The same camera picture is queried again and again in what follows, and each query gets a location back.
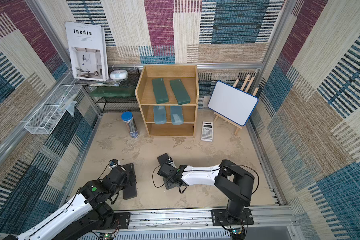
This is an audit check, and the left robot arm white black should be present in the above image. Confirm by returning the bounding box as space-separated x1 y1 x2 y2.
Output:
5 164 137 240

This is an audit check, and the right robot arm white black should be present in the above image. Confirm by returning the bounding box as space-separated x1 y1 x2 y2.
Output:
155 158 259 225

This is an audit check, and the blue-framed whiteboard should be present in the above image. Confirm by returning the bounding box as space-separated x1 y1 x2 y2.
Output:
208 81 259 127

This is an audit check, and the Inedia magazine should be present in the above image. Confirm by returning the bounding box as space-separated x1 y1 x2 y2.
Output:
65 22 109 82

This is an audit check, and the blue-lid metal canister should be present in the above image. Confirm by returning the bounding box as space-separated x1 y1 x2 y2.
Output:
121 112 139 139

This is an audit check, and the wooden three-tier shelf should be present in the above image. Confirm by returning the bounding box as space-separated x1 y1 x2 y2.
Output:
136 65 199 138

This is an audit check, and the light blue pencil case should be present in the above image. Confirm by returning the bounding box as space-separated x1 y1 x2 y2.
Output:
153 106 167 125
170 106 184 126

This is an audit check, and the white calculator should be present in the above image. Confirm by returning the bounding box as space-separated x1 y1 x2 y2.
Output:
201 122 214 142

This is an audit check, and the black wire rack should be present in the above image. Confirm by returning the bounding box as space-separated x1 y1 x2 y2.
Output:
84 68 141 113

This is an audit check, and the dark green pencil case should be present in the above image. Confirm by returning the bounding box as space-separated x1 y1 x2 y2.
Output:
152 78 169 104
170 79 191 105

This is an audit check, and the white round device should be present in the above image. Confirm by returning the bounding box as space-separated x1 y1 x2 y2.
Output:
110 70 129 81

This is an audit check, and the green tray on rack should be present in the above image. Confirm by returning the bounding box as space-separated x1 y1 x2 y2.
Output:
89 87 135 97

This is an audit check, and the wooden easel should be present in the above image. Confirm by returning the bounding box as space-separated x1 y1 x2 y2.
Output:
214 75 259 136

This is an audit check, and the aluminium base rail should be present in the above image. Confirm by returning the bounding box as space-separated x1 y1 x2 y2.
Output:
63 206 302 240

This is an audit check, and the white wire basket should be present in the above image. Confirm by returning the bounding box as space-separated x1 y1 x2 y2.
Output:
25 85 82 135

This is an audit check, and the black pencil case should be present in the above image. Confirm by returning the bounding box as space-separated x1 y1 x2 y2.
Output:
158 153 177 190
123 163 137 200

